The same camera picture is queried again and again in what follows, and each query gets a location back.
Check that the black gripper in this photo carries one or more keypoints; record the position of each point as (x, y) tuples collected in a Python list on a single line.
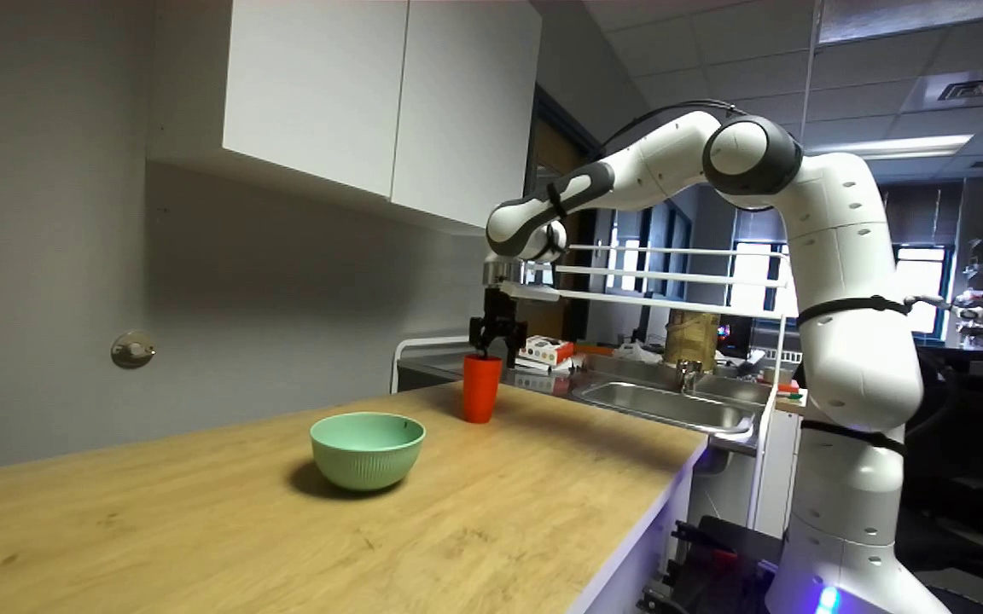
[(500, 315)]

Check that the red plastic cup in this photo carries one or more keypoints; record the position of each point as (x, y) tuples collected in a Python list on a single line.
[(481, 392)]

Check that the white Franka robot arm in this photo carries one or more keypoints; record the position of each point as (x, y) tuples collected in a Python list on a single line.
[(853, 342)]

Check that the green bowl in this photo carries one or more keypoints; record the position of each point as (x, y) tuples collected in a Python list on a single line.
[(366, 455)]

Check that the red white dotted box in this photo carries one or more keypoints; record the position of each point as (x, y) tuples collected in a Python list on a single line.
[(547, 348)]

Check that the steel sink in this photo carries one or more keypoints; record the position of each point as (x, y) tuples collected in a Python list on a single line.
[(664, 403)]

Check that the brown paper bag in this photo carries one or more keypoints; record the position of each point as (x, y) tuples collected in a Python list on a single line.
[(690, 339)]

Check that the brown wooden door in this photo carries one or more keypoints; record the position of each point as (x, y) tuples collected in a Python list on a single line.
[(547, 148)]

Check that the window with blinds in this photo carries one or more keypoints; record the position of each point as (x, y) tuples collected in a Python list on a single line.
[(758, 273)]

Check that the small red object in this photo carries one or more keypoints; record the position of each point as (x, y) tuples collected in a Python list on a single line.
[(785, 392)]

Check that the black equipment under counter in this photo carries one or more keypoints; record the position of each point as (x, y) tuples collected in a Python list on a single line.
[(713, 569)]

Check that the ceiling air vent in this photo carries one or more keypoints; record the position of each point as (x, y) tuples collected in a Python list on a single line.
[(961, 89)]

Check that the white wall cabinet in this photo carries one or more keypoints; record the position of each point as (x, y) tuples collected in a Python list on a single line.
[(323, 89)]

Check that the round grey wall knob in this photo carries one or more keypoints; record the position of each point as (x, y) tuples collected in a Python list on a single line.
[(132, 348)]

